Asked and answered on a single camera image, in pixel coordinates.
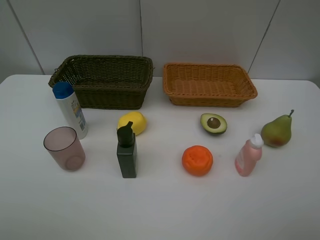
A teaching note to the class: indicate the halved avocado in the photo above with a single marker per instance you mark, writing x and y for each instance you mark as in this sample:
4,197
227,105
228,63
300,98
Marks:
213,123

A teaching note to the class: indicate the orange tangerine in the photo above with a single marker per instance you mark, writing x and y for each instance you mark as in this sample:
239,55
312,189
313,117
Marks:
197,160

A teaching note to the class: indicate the pink bottle white cap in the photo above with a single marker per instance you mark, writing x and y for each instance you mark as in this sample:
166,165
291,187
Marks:
250,153

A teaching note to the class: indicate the green pear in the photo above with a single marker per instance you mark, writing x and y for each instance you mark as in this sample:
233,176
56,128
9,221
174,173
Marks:
278,132

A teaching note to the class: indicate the yellow lemon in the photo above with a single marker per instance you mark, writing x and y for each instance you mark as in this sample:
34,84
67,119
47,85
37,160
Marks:
138,119

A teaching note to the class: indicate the black pump bottle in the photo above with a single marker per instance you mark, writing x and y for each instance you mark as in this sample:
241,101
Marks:
127,151

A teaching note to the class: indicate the orange wicker basket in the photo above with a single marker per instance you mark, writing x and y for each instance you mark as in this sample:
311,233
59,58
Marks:
207,85

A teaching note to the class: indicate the dark brown wicker basket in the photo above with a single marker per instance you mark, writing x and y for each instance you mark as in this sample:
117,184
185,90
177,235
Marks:
108,82

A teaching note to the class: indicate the white bottle blue cap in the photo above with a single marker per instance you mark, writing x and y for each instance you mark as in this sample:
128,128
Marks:
70,107

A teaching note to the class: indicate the translucent pink plastic cup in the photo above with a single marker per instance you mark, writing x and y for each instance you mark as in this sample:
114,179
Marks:
64,146

